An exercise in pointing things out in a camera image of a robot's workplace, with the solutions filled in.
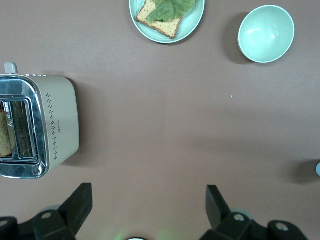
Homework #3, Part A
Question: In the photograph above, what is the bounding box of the green lettuce leaf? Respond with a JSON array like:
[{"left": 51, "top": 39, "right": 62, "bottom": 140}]
[{"left": 146, "top": 0, "right": 196, "bottom": 24}]

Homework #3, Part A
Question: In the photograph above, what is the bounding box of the beige chrome toaster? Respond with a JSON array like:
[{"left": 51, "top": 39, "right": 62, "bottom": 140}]
[{"left": 0, "top": 61, "right": 81, "bottom": 180}]

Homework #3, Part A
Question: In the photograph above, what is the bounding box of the dark brown bread slice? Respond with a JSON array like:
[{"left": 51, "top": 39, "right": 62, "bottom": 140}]
[{"left": 0, "top": 108, "right": 13, "bottom": 158}]

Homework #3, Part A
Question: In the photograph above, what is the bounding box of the pale green plate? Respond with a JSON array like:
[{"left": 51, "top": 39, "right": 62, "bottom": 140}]
[{"left": 129, "top": 0, "right": 206, "bottom": 45}]

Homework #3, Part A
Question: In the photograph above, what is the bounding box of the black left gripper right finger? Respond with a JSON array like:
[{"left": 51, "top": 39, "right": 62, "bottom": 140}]
[{"left": 199, "top": 184, "right": 310, "bottom": 240}]

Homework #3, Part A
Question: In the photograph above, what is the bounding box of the pale green bowl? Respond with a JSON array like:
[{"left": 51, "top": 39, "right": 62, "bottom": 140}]
[{"left": 237, "top": 4, "right": 296, "bottom": 64}]

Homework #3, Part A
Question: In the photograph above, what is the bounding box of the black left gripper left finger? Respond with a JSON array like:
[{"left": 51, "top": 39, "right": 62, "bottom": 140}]
[{"left": 0, "top": 182, "right": 94, "bottom": 240}]

